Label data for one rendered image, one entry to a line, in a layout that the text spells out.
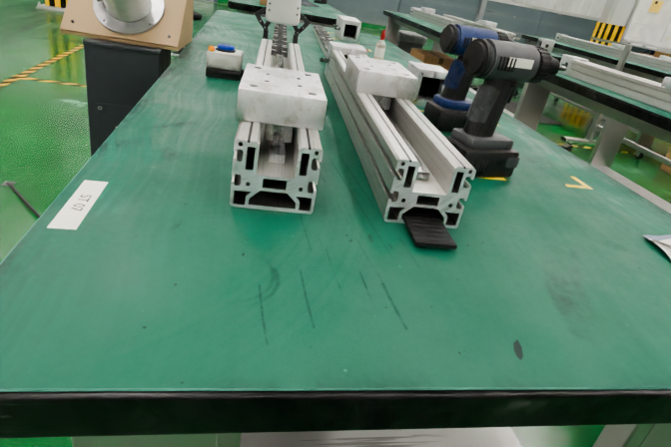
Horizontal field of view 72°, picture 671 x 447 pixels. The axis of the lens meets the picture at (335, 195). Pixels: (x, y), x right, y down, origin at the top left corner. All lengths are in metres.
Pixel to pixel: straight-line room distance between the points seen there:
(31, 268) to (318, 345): 0.25
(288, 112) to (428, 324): 0.31
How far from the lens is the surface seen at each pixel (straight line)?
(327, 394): 0.36
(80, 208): 0.56
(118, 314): 0.41
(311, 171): 0.54
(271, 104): 0.58
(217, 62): 1.16
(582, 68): 2.73
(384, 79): 0.85
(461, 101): 1.06
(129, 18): 1.47
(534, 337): 0.48
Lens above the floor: 1.04
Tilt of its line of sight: 25 degrees down
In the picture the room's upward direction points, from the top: 11 degrees clockwise
